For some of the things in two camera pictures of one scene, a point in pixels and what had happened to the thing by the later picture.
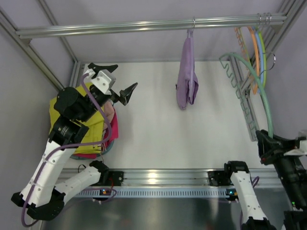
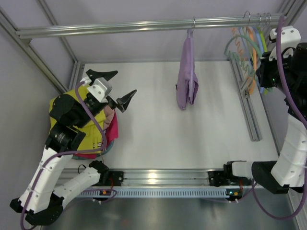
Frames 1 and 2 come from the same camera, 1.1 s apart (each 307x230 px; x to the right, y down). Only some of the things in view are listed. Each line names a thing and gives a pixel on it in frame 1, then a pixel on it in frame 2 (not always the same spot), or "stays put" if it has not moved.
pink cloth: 109,111 stays put
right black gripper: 267,148 to 264,72
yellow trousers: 95,123 stays put
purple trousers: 187,85 stays put
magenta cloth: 106,137 stays put
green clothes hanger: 237,92 to 252,74
